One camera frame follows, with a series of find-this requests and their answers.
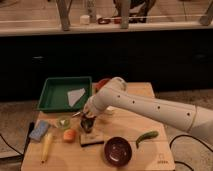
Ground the black cable right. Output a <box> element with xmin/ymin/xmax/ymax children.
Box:
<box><xmin>168</xmin><ymin>133</ymin><xmax>213</xmax><ymax>171</ymax></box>

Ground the dark red bowl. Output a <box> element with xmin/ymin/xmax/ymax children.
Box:
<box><xmin>103</xmin><ymin>137</ymin><xmax>132</xmax><ymax>167</ymax></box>

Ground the green chili pepper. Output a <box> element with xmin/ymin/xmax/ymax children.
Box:
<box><xmin>135</xmin><ymin>131</ymin><xmax>159</xmax><ymax>149</ymax></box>

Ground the green plastic tray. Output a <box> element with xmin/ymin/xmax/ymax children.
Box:
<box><xmin>38</xmin><ymin>76</ymin><xmax>92</xmax><ymax>113</ymax></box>

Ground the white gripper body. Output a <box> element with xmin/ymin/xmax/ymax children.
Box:
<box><xmin>83</xmin><ymin>97</ymin><xmax>101</xmax><ymax>118</ymax></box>

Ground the white jar on shelf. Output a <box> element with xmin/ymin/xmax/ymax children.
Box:
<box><xmin>80</xmin><ymin>15</ymin><xmax>90</xmax><ymax>25</ymax></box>

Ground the dark rectangular scrub pad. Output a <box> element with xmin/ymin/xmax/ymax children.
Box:
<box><xmin>80</xmin><ymin>130</ymin><xmax>104</xmax><ymax>147</ymax></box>

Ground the orange fruit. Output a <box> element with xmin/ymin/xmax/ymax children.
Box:
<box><xmin>63</xmin><ymin>129</ymin><xmax>76</xmax><ymax>143</ymax></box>

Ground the white cloth in tray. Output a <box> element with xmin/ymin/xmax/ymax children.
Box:
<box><xmin>67</xmin><ymin>88</ymin><xmax>85</xmax><ymax>107</ymax></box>

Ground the white cup on table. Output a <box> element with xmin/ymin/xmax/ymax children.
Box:
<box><xmin>104</xmin><ymin>106</ymin><xmax>115</xmax><ymax>115</ymax></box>

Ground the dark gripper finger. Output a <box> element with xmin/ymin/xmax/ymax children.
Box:
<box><xmin>81</xmin><ymin>116</ymin><xmax>96</xmax><ymax>133</ymax></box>

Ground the blue sponge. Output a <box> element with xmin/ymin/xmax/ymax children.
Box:
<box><xmin>29</xmin><ymin>120</ymin><xmax>50</xmax><ymax>142</ymax></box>

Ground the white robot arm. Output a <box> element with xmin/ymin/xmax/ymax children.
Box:
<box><xmin>83</xmin><ymin>77</ymin><xmax>213</xmax><ymax>145</ymax></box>

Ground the red object behind arm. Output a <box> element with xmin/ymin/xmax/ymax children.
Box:
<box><xmin>95</xmin><ymin>78</ymin><xmax>110</xmax><ymax>93</ymax></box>

